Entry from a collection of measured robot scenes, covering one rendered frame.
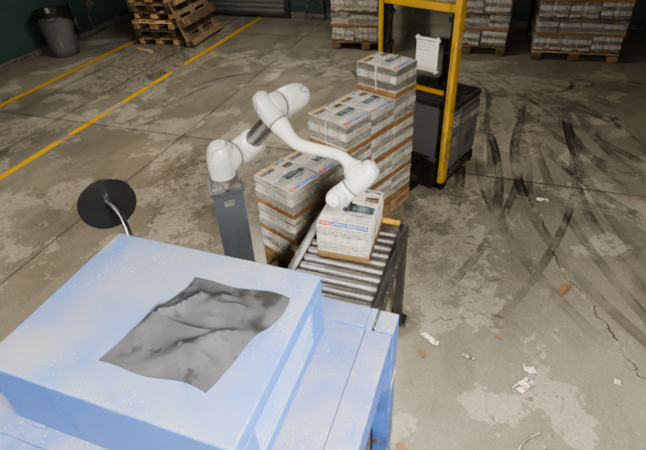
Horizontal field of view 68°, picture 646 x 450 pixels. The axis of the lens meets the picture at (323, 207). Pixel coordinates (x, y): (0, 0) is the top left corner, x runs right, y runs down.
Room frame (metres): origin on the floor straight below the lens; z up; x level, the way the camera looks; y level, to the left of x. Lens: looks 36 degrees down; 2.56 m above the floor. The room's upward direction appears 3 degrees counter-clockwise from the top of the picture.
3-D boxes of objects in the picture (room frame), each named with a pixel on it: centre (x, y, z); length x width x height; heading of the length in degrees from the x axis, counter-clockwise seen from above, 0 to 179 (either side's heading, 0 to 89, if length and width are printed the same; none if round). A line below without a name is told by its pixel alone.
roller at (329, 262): (1.93, -0.09, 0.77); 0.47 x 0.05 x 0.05; 69
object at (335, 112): (3.24, -0.16, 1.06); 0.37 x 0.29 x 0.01; 45
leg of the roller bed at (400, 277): (2.20, -0.46, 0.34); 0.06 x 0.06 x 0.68; 69
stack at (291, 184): (3.13, -0.06, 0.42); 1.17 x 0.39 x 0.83; 136
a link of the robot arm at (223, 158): (2.49, 0.58, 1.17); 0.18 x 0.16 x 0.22; 136
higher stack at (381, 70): (3.66, -0.56, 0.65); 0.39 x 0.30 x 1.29; 46
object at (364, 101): (3.43, -0.37, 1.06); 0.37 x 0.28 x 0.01; 47
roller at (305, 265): (1.87, -0.07, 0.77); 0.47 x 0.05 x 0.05; 69
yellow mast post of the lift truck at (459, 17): (3.75, -1.10, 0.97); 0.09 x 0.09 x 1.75; 46
